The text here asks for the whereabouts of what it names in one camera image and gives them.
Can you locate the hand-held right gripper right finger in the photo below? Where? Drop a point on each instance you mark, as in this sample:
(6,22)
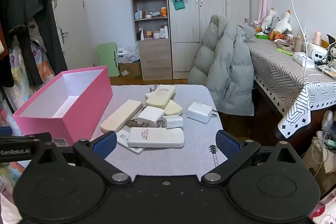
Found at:
(227,144)

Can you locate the white desk appliance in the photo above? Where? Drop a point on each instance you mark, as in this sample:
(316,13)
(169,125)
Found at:
(316,52)

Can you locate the white remote control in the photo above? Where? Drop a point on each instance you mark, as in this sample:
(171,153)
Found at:
(157,137)
(122,138)
(166,89)

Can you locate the white door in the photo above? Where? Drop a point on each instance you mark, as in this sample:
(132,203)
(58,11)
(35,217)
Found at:
(71,3)

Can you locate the white jar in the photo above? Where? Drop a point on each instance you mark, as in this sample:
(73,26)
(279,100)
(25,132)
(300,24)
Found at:
(156,35)

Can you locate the small white charger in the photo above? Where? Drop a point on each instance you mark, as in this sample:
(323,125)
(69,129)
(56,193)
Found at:
(172,121)

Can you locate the pink cardboard box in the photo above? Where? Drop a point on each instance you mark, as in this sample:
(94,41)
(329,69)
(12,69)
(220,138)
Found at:
(86,106)

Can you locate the long cream remote control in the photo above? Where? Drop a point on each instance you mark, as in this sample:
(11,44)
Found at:
(120,116)

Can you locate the pack of tissues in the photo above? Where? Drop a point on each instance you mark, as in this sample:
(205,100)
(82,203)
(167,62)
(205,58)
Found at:
(128,54)

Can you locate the wooden shelf cabinet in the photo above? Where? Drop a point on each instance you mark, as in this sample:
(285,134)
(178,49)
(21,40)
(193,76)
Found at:
(155,61)

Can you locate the orange bottle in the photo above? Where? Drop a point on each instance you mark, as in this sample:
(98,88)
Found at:
(164,12)

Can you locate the patterned tablecloth desk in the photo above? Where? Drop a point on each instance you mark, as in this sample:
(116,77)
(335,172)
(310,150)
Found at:
(278,74)

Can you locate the wooden wardrobe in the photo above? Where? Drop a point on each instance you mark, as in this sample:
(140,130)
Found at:
(210,19)

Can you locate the dark hanging clothes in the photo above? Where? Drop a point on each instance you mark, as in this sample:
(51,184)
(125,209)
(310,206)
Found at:
(39,16)

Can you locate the pink cup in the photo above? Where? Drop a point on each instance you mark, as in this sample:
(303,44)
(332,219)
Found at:
(317,39)

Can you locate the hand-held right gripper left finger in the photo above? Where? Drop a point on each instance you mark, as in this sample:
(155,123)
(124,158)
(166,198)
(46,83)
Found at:
(105,144)

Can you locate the white bottle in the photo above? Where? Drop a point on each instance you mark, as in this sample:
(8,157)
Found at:
(166,32)

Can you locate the red garment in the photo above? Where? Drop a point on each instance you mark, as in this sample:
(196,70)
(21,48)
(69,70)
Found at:
(2,43)

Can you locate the goose plush toy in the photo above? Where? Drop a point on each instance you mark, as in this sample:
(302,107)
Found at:
(269,19)
(283,26)

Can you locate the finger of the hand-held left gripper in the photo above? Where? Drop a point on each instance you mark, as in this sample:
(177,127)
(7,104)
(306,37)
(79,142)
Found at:
(39,138)
(5,131)

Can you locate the teal pouch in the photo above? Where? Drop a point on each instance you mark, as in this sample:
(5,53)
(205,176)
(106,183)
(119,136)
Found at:
(179,3)

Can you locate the large white charger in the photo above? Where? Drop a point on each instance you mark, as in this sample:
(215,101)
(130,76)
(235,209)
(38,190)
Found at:
(199,111)

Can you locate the grey-green puffer jacket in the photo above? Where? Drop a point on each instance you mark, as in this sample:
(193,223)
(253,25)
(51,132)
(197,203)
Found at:
(225,69)

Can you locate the green folding table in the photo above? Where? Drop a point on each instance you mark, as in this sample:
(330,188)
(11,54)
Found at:
(107,58)

